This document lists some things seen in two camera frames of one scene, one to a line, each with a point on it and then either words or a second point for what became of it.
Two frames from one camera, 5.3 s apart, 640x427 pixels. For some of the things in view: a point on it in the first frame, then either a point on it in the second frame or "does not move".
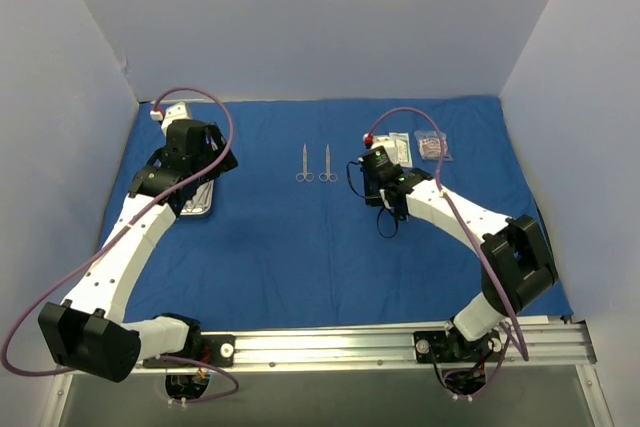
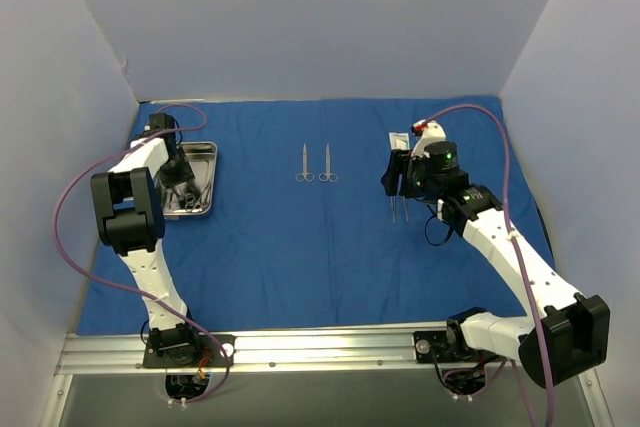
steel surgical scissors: (328, 176) does not move
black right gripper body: (373, 179) to (393, 175)
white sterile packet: (402, 149) does not move
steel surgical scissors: (305, 175) does not move
